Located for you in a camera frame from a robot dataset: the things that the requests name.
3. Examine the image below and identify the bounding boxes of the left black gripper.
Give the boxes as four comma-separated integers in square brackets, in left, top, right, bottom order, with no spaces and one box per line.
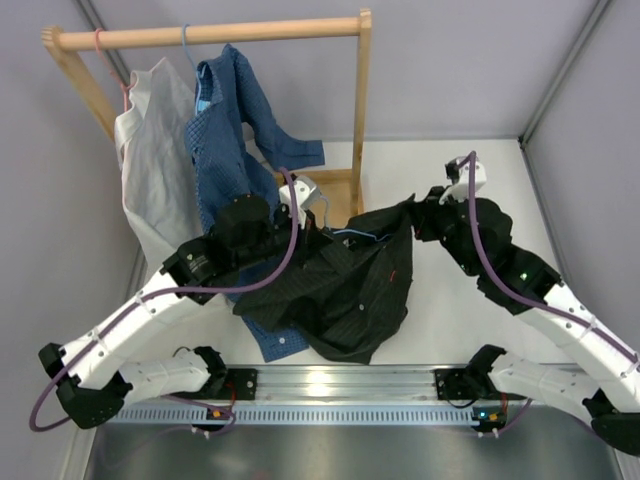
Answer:
[234,203,332,270]

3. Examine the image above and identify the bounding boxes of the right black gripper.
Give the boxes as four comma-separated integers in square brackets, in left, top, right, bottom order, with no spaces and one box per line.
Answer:
[408,186,481,278]

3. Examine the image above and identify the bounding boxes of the light blue wire hanger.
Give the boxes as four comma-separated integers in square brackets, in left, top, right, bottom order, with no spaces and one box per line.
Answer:
[320,195,392,242]

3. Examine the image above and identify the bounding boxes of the black pinstriped shirt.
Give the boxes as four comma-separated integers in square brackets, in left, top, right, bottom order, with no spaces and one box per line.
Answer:
[233,198,414,365]

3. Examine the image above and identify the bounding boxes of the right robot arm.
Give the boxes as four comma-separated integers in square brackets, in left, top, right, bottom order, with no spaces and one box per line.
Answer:
[409,187,639,456]

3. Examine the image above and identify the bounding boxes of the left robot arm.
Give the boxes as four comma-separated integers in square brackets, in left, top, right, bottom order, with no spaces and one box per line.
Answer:
[38,187,318,429]

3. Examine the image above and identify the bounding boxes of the blue checkered shirt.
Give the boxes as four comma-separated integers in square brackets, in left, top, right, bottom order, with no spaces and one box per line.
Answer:
[183,43,326,363]

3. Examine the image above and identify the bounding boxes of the white shirt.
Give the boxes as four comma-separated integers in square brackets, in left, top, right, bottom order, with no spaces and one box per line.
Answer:
[114,58,203,271]

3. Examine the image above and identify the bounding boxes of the blue hanger under blue shirt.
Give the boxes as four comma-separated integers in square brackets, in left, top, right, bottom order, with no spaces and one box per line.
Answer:
[181,23,202,115]

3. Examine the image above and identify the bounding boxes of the wooden clothes rack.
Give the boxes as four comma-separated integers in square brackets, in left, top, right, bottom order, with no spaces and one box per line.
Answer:
[41,8,373,226]

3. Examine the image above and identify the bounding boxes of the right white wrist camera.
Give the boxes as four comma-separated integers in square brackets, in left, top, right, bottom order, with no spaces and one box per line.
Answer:
[439,157,487,205]

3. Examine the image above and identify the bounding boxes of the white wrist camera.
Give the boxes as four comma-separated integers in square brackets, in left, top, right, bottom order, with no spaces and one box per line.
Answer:
[439,157,487,205]
[278,176,322,210]

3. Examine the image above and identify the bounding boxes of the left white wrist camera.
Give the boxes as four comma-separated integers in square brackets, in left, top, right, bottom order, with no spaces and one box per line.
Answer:
[278,176,322,210]

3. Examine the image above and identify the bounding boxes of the aluminium mounting rail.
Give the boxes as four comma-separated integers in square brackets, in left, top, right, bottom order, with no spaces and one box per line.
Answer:
[120,360,598,408]

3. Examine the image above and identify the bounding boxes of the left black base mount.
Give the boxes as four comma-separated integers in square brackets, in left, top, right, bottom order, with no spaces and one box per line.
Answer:
[218,368,258,401]

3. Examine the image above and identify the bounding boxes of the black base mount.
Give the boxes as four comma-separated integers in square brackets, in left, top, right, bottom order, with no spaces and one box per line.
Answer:
[218,368,258,401]
[434,368,495,408]

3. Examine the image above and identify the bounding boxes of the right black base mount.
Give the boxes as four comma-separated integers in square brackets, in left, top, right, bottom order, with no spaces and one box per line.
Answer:
[434,368,495,408]

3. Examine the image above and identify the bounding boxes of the slotted grey cable duct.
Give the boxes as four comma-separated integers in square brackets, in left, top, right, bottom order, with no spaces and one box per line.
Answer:
[111,403,485,427]

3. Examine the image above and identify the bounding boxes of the pink wire hanger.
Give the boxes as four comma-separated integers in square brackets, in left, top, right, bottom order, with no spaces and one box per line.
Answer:
[93,27,132,112]

